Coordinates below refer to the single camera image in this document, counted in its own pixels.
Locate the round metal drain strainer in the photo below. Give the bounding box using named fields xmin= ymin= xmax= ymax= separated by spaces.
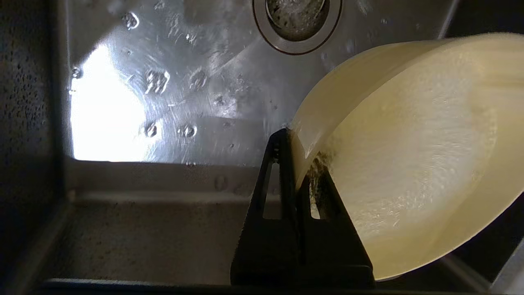
xmin=252 ymin=0 xmax=343 ymax=56

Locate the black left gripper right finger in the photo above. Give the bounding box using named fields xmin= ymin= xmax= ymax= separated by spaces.
xmin=297 ymin=162 xmax=376 ymax=289

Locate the yellow plastic bowl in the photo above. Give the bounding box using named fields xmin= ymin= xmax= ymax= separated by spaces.
xmin=289 ymin=33 xmax=524 ymax=281

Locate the stainless steel sink basin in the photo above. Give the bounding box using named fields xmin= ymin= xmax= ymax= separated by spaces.
xmin=0 ymin=0 xmax=524 ymax=295

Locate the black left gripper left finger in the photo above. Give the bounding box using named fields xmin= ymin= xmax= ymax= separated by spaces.
xmin=230 ymin=128 xmax=302 ymax=287

